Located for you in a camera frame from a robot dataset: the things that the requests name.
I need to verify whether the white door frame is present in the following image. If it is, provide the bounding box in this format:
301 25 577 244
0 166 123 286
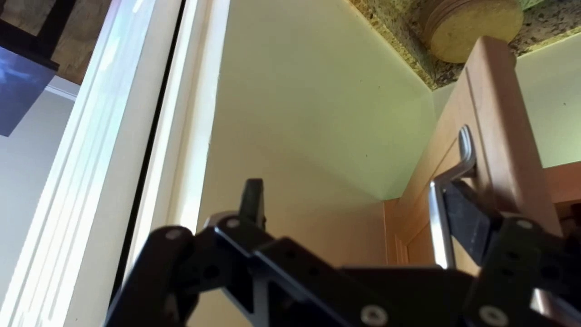
0 0 232 327

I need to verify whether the wooden cupboard door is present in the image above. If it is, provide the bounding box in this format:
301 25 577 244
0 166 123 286
384 35 562 264

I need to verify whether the door metal handle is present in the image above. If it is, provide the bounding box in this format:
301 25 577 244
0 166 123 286
426 123 479 270

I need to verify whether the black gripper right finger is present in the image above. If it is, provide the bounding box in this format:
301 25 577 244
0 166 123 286
442 179 502 264

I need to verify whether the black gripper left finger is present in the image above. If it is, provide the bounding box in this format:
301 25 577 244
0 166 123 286
239 177 266 228

